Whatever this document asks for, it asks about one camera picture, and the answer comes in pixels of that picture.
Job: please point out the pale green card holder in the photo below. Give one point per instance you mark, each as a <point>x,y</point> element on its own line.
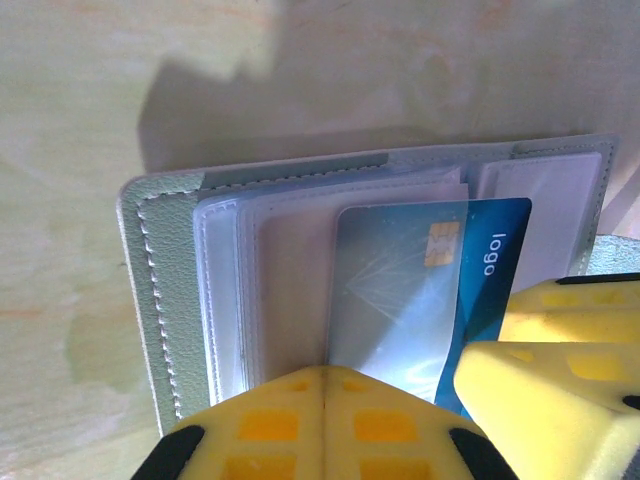
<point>170,260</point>

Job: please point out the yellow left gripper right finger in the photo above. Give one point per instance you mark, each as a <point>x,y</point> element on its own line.
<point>380,430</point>

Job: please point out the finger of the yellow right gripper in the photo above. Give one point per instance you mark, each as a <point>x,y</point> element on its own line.
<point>560,410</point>
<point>575,310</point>

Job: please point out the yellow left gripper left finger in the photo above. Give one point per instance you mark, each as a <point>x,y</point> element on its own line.
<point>270,430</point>

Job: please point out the blue credit card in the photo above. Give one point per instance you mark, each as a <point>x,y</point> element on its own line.
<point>480,300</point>

